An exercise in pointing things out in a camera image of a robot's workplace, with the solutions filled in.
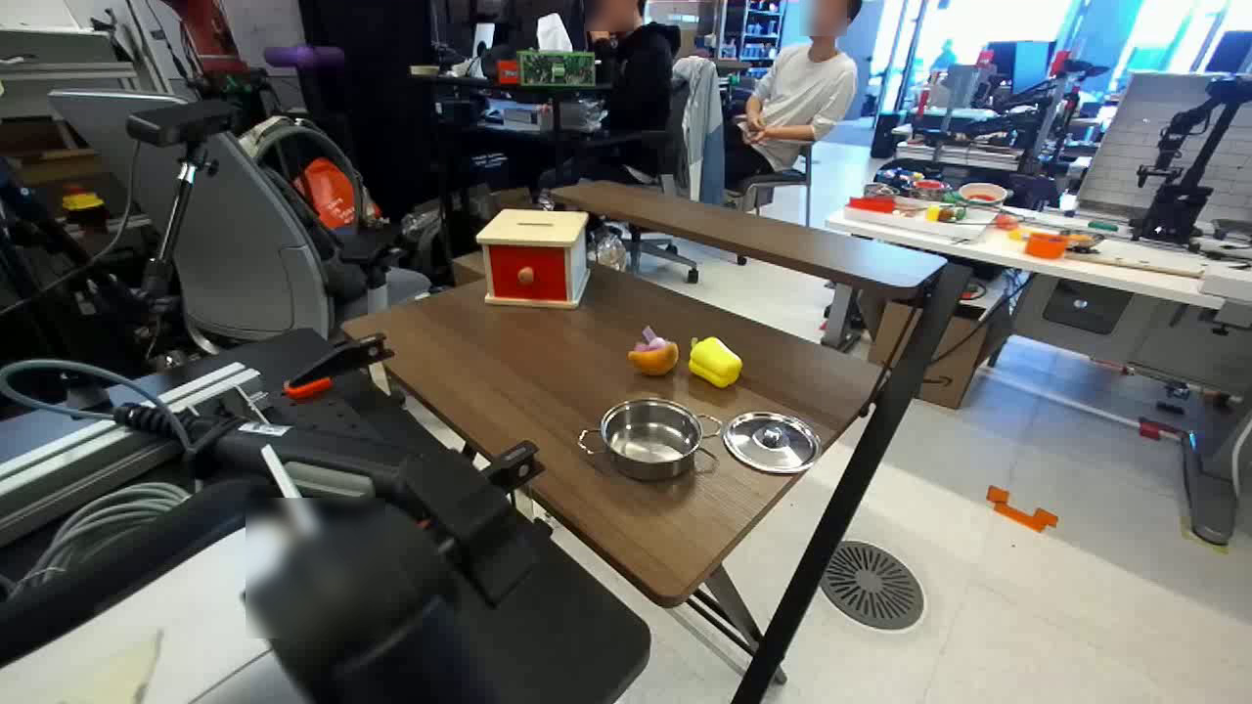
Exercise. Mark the silver metal bowl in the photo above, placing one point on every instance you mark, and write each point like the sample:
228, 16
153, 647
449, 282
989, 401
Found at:
768, 440

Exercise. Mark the black background robot arm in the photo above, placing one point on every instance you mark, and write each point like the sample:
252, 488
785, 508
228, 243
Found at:
1186, 142

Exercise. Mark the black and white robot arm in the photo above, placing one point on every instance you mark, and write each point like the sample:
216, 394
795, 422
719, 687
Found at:
392, 611

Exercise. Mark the orange toy fruit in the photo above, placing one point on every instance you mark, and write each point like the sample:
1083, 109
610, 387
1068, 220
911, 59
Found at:
651, 355

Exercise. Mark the brown wooden desk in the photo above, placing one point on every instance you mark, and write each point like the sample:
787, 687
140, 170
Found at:
572, 394

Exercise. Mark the red and wood drawer box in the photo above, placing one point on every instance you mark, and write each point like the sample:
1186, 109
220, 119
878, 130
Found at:
530, 259

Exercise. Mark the brown raised desk shelf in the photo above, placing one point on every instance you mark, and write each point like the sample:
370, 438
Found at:
757, 238

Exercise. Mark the black desk leg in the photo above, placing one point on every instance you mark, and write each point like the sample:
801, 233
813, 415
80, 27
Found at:
863, 456

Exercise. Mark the person in black shirt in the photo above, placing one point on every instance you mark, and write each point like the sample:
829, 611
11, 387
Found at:
636, 79

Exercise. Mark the black clamp with orange tip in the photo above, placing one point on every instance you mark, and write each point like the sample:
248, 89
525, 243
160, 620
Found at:
336, 365

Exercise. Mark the green box on desk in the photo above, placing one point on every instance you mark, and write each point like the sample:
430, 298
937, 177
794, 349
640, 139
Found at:
558, 67

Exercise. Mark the person in white shirt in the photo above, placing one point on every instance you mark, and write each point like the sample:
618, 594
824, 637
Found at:
801, 93

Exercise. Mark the round floor drain grate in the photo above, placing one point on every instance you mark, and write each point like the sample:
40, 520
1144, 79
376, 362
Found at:
871, 586

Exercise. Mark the grey exercise machine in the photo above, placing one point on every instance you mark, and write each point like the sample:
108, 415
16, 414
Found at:
256, 238

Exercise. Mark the white work table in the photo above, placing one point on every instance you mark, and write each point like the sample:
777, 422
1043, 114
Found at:
1043, 256

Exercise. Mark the orange box on white table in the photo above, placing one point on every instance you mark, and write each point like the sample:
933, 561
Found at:
1048, 243

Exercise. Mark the orange floor bracket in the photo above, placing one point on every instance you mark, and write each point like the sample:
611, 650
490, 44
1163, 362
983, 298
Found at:
1019, 511

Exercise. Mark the aluminium rail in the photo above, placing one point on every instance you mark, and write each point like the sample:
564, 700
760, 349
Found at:
121, 423

